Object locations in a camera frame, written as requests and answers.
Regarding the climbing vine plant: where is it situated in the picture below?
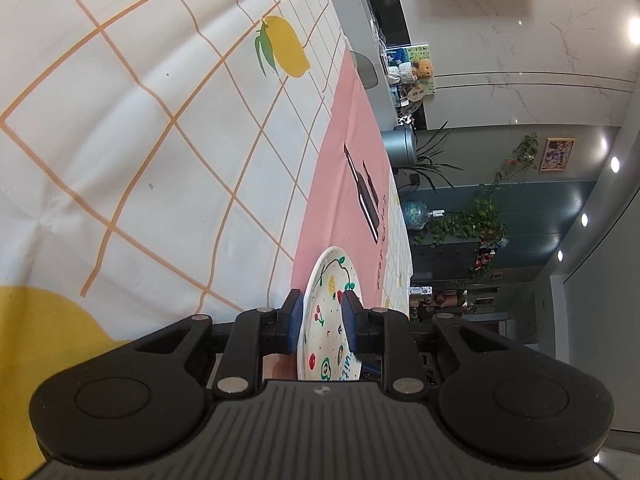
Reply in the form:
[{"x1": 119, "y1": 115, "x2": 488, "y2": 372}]
[{"x1": 425, "y1": 132, "x2": 541, "y2": 262}]

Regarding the marble tv bench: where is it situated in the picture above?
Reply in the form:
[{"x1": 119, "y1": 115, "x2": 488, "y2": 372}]
[{"x1": 317, "y1": 0, "x2": 431, "y2": 132}]

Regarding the round white stool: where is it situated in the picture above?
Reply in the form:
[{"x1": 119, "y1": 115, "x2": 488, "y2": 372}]
[{"x1": 348, "y1": 50, "x2": 380, "y2": 90}]

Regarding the framed wall picture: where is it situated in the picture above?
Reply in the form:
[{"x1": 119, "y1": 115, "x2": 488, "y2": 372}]
[{"x1": 538, "y1": 137, "x2": 576, "y2": 174}]

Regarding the colourful picture card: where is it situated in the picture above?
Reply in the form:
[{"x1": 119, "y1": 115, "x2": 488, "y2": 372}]
[{"x1": 384, "y1": 45, "x2": 437, "y2": 96}]

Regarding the long-leaf potted plant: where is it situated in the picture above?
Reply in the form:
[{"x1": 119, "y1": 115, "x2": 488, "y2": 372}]
[{"x1": 412, "y1": 121, "x2": 464, "y2": 192}]

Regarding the lemon print checked tablecloth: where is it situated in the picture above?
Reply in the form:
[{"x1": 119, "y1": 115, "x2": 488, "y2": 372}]
[{"x1": 0, "y1": 0, "x2": 416, "y2": 397}]

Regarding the grey metal trash can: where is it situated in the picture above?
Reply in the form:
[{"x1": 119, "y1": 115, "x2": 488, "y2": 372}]
[{"x1": 381, "y1": 126, "x2": 419, "y2": 167}]

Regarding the blue water bottle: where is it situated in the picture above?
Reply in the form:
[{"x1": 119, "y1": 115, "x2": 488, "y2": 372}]
[{"x1": 401, "y1": 201, "x2": 434, "y2": 231}]

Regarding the painted ceramic plate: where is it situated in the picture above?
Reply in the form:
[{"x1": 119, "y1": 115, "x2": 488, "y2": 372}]
[{"x1": 296, "y1": 246, "x2": 364, "y2": 382}]

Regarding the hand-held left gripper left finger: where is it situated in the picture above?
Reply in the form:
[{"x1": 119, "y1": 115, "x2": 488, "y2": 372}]
[{"x1": 131, "y1": 288, "x2": 305, "y2": 402}]

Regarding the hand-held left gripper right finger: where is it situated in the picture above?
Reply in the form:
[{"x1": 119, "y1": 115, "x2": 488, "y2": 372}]
[{"x1": 340, "y1": 290, "x2": 542, "y2": 402}]

